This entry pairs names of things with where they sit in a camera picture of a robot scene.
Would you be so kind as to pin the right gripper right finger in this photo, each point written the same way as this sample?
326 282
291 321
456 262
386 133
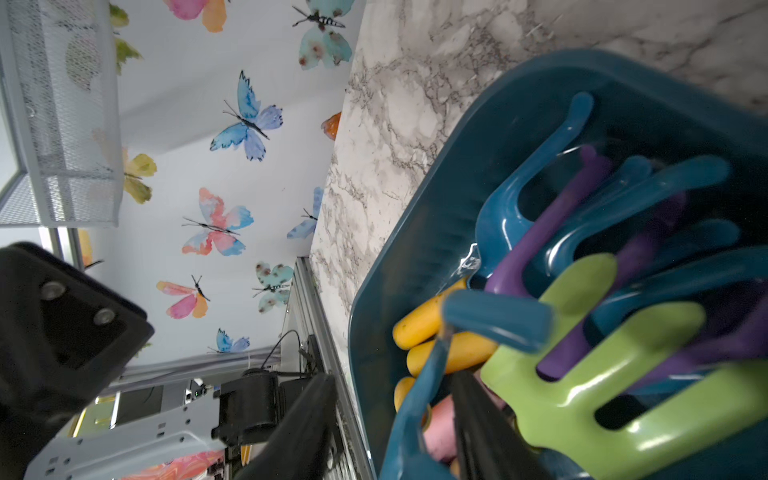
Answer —
487 446

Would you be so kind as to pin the teal rake yellow handle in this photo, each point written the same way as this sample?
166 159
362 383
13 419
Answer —
510 211

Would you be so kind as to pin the blue claw rake yellow handle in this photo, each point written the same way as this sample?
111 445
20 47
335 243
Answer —
738 331
521 323

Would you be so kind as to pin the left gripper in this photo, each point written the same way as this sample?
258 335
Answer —
64 338

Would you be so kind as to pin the teal plastic storage box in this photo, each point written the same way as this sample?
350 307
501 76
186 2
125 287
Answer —
638 110

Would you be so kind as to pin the green rake wooden handle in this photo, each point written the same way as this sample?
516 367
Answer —
561 415

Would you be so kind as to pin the purple fork pink handle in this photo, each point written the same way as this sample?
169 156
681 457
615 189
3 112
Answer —
658 265

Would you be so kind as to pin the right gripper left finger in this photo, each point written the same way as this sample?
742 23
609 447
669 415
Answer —
299 446

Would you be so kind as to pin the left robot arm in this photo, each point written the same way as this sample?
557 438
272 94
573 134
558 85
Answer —
211 423

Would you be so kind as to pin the purple rake pink handle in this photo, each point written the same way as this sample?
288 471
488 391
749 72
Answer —
592 202

